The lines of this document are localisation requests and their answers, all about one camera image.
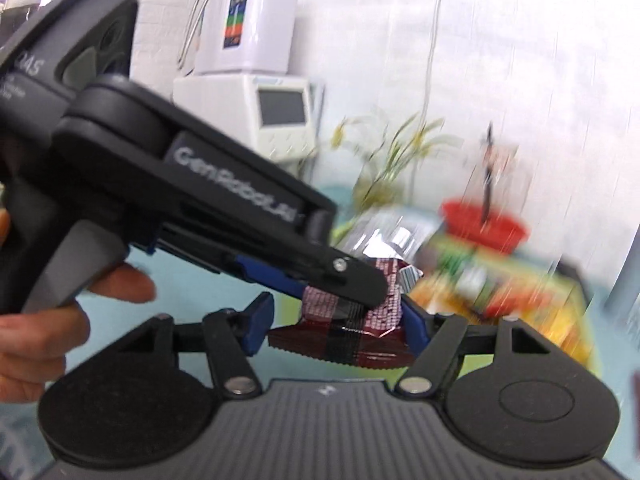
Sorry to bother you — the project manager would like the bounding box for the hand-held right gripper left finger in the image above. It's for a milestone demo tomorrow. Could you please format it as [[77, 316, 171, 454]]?
[[120, 292, 276, 398]]

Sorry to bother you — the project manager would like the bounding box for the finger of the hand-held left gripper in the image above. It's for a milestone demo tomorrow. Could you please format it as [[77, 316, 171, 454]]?
[[232, 254, 315, 302], [160, 226, 389, 311]]

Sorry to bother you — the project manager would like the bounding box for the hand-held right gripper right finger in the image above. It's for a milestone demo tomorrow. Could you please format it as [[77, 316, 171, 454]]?
[[395, 297, 553, 398]]

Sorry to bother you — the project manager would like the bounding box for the dark maroon snack packet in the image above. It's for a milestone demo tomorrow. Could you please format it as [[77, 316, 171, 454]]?
[[267, 255, 426, 371]]

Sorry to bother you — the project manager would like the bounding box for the pile of assorted snack bags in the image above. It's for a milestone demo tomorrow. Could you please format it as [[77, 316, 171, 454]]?
[[345, 212, 586, 356]]

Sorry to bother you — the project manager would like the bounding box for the person's left hand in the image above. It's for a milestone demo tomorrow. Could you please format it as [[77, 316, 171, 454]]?
[[0, 262, 157, 404]]

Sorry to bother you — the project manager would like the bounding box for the white appliance with screen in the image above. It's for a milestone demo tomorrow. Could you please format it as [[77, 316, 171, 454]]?
[[172, 74, 326, 171]]

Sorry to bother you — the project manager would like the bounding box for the red plastic basin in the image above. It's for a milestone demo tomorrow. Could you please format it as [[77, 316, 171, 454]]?
[[440, 199, 532, 253]]

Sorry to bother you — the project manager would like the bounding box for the yellow-flowered green plant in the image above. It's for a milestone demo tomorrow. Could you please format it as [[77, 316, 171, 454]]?
[[330, 112, 451, 211]]

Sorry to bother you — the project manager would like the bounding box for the black stirring stick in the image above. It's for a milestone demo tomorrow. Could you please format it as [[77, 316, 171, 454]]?
[[480, 122, 501, 231]]

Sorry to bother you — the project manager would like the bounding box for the white water purifier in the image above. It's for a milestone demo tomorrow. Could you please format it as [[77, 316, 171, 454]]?
[[192, 0, 301, 76]]

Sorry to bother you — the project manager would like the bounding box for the white wall cable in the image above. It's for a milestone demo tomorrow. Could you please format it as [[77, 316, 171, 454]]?
[[421, 0, 447, 123]]

